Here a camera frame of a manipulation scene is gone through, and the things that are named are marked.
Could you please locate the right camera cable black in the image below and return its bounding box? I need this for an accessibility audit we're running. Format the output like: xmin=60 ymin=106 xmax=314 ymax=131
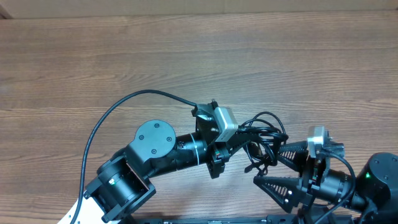
xmin=314 ymin=152 xmax=356 ymax=224

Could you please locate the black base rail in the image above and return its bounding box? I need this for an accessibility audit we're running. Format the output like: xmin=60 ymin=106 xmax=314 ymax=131
xmin=124 ymin=213 xmax=354 ymax=224

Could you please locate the black usb cable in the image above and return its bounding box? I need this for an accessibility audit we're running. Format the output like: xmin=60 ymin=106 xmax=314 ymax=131
xmin=238 ymin=111 xmax=289 ymax=177

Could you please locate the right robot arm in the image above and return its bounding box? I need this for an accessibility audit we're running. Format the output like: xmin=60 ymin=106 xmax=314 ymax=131
xmin=253 ymin=137 xmax=397 ymax=223

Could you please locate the camera cable black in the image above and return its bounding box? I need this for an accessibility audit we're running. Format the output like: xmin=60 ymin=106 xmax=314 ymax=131
xmin=70 ymin=89 xmax=197 ymax=224
xmin=314 ymin=152 xmax=356 ymax=224

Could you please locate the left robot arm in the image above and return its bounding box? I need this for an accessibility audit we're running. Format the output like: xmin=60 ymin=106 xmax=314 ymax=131
xmin=60 ymin=101 xmax=260 ymax=223

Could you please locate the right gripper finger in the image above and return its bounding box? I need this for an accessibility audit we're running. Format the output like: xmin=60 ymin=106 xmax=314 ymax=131
xmin=253 ymin=176 xmax=303 ymax=213
xmin=277 ymin=141 xmax=308 ymax=173

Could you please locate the left camera cable black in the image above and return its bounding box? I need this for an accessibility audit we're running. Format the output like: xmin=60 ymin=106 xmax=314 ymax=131
xmin=70 ymin=89 xmax=197 ymax=224

